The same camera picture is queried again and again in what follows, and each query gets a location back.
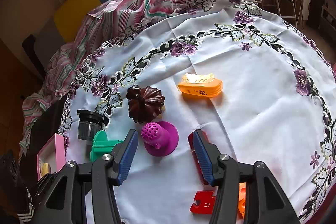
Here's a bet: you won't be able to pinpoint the red metallic cylinder case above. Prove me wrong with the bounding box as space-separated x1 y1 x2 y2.
187 130 211 185

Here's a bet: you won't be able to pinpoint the green plastic spool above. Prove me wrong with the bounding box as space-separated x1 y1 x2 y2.
90 130 123 162

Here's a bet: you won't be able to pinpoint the magenta perforated cone toy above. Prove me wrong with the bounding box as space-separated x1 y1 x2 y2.
141 121 179 157

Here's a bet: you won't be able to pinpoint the orange linked cubes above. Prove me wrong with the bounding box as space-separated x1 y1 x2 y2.
238 182 246 218

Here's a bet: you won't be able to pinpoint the red puzzle piece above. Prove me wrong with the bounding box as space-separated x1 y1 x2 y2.
190 190 216 214

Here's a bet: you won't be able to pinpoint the black grey jar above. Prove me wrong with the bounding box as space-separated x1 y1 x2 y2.
77 110 103 141

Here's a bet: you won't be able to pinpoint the dark brown pumpkin ornament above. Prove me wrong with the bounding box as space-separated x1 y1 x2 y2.
126 84 165 124

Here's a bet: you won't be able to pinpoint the orange plastic case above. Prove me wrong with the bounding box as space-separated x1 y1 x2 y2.
177 73 223 98

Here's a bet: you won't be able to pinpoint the yellow perforated egg toy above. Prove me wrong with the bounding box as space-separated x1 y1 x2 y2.
40 162 51 177

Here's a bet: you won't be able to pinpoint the pink white shallow box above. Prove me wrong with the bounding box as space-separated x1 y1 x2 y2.
37 133 66 180

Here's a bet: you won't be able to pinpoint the white floral embroidered tablecloth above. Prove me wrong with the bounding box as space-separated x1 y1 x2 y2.
59 0 335 223

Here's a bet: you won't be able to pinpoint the grey yellow blue headboard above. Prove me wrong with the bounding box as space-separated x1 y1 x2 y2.
22 0 108 78

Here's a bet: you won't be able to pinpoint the pink striped bed sheet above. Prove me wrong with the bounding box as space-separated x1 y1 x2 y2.
19 0 219 154

